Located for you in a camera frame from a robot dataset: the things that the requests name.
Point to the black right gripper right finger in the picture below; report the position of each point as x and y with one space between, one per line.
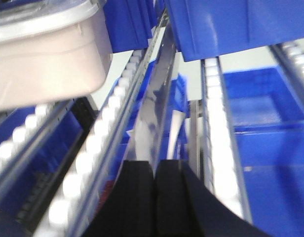
186 208

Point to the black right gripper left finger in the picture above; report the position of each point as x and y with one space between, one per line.
129 209

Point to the white lidded plastic bin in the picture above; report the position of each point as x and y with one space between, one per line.
51 50

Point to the blue bin lower right front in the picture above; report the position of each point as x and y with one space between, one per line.
268 120

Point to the blue bin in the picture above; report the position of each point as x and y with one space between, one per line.
210 28
130 23
268 120

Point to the blue bin upper right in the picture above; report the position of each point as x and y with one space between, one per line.
210 28

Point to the blue bin upper middle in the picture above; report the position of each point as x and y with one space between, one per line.
130 23

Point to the white roller track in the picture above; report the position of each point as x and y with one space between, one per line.
223 175
15 151
76 200

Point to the white roller track middle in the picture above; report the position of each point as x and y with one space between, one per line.
76 200

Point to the white roller track left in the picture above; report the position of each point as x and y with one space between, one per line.
15 151

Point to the steel divider rail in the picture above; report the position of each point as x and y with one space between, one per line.
144 144

